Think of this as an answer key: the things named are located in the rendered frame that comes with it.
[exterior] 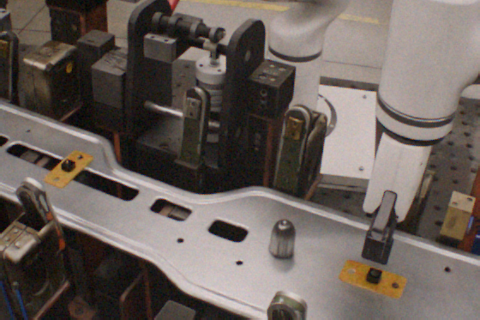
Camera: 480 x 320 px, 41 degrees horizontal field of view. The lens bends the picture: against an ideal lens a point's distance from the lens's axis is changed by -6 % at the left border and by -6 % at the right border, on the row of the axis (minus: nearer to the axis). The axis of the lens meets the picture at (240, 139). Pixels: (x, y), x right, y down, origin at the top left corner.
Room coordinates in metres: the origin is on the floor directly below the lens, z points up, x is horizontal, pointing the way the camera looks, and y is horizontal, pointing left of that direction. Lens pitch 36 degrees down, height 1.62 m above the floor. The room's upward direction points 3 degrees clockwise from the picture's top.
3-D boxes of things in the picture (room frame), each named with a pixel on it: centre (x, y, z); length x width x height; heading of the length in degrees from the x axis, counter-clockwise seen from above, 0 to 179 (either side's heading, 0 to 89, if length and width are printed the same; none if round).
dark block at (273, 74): (0.86, -0.04, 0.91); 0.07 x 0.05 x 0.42; 156
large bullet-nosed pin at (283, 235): (0.62, -0.06, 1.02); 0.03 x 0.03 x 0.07
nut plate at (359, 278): (0.57, -0.18, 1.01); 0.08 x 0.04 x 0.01; 66
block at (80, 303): (0.77, 0.24, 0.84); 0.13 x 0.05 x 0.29; 156
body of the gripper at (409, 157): (0.57, -0.18, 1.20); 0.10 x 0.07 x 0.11; 156
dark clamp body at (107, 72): (0.95, 0.20, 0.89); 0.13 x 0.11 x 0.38; 156
